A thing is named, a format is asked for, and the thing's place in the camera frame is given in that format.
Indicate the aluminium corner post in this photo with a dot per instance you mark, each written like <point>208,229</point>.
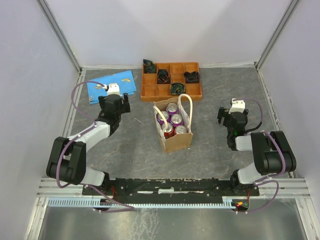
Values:
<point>289,11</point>
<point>45,8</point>

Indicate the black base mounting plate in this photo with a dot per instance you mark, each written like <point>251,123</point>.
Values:
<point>174,191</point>

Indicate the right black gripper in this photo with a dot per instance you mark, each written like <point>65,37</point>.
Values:
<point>223,113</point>

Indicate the blue printed folded cloth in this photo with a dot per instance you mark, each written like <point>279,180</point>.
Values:
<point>125,81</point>

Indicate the right aluminium corner post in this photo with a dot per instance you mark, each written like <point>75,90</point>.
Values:
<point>289,11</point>

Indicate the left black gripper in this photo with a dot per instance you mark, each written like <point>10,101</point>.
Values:
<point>125,107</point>

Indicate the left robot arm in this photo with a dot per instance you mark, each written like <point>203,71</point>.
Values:
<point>68,158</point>

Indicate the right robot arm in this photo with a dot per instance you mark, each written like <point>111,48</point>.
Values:
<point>272,154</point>

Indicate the orange wooden divided tray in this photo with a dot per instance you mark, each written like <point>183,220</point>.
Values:
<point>152,90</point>

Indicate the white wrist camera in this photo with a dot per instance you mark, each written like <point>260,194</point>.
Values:
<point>237,105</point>
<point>112,89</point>

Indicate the purple can left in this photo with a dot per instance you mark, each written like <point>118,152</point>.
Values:
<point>161,120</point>

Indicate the red cola can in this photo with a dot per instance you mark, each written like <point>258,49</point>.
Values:
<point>180,129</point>
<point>168,130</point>

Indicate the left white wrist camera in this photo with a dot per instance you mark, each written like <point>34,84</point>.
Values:
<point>112,89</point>

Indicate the purple can middle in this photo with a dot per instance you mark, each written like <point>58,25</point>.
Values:
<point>176,120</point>

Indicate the left aluminium corner post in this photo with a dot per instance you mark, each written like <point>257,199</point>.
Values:
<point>45,8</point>

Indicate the brown canvas bag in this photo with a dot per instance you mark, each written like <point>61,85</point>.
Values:
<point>178,141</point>

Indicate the purple can back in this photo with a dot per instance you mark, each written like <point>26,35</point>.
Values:
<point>172,108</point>

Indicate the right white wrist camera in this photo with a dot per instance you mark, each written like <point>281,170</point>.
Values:
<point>237,105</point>

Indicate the purple can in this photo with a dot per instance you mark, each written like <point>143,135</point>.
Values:
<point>161,120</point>
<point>176,120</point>
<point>172,108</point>

